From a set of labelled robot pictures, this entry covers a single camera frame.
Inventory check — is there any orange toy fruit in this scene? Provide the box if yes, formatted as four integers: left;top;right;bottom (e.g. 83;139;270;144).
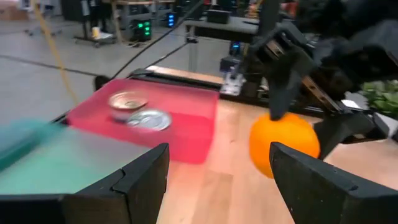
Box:
248;112;322;180

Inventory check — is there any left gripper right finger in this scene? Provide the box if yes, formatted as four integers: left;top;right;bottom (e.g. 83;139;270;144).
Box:
269;141;398;224

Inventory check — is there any olive label tin can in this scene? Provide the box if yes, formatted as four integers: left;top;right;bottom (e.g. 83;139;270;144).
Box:
126;108;173;133
108;90;150;123

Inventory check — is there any black power cable with coil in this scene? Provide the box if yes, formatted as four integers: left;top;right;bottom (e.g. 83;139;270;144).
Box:
94;0;206;91

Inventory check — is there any black device with blue lights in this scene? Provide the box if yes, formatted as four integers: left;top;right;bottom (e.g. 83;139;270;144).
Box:
165;11;178;29

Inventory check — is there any black computer with green lights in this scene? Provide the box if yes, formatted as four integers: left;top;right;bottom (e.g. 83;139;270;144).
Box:
129;17;154;43

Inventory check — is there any red plastic tray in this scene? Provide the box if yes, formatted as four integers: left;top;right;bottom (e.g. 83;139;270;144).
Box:
67;78;220;166

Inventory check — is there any yellow power cable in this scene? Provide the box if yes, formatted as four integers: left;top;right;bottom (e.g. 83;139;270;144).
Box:
30;0;80;105

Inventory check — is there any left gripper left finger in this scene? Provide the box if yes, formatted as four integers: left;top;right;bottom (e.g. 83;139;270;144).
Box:
62;142;170;224

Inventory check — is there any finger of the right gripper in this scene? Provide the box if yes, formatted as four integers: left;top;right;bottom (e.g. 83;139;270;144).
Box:
267;52;312;121
313;111;377;161

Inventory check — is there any teal plastic tray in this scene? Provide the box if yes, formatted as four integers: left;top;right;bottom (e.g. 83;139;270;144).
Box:
0;119;152;196

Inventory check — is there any small green potted plant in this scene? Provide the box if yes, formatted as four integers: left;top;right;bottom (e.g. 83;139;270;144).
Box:
360;79;398;119

